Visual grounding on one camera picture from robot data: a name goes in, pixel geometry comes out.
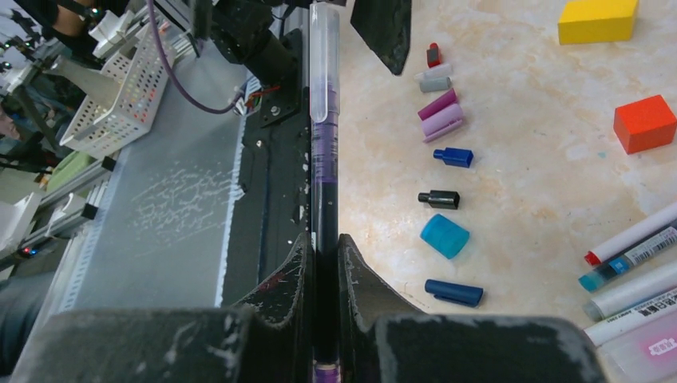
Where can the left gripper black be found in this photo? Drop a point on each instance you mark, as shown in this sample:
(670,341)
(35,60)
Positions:
(240,30)

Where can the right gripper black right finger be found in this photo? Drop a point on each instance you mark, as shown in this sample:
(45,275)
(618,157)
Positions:
(386,339)

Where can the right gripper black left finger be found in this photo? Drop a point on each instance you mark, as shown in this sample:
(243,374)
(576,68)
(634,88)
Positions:
(264,337)

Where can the red pen cap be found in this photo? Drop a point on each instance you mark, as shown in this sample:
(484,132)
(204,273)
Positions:
(433,55)

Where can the clear pen cap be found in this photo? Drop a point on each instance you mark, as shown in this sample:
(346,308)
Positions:
(324,61)

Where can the grey pen cap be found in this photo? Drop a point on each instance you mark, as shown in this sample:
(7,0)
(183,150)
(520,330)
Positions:
(435,79)

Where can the thin purple pen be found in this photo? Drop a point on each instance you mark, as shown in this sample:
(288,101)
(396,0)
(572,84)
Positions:
(324,151)

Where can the magenta pen cap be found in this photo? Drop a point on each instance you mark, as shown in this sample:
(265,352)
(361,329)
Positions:
(446,99)

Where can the navy blue pen cap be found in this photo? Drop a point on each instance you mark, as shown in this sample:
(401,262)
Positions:
(463,295)

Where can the pink highlighter cap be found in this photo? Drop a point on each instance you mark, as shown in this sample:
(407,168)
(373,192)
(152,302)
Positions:
(442,122)

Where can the teal highlighter cap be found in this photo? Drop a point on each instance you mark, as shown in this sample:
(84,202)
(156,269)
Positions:
(445,236)

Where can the black pen cap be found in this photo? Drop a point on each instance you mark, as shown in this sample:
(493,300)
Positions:
(440,199)

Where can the magenta capped white marker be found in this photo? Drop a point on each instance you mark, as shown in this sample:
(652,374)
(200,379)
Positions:
(633,318)

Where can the blue teal pen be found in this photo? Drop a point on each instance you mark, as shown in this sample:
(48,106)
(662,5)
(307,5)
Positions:
(609,267)

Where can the pink highlighter pen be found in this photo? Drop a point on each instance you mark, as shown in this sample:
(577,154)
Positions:
(647,354)

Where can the red capped white marker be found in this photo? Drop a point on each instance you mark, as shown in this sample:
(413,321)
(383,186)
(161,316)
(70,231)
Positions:
(632,236)

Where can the yellow block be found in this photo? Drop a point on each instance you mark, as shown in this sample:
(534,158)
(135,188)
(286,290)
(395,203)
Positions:
(583,22)

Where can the white perforated basket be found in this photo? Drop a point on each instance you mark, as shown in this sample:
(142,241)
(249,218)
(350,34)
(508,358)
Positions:
(121,99)

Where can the small red block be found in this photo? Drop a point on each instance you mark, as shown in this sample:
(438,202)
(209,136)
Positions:
(645,124)

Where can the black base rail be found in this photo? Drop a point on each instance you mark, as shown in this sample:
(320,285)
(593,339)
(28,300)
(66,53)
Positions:
(274,173)

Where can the white cable duct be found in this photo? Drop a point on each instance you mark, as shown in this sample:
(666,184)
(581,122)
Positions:
(76,278)

